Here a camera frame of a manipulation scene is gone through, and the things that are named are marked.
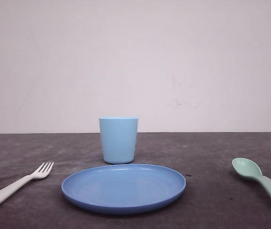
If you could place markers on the white plastic fork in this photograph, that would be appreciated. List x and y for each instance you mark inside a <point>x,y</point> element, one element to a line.
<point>40,173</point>

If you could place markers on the mint green plastic spoon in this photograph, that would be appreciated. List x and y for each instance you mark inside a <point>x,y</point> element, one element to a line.
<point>249,170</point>

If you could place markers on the blue plastic plate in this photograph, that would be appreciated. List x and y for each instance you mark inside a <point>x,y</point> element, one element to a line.
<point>124,189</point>

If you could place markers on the light blue plastic cup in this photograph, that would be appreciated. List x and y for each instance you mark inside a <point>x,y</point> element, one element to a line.
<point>118,137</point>

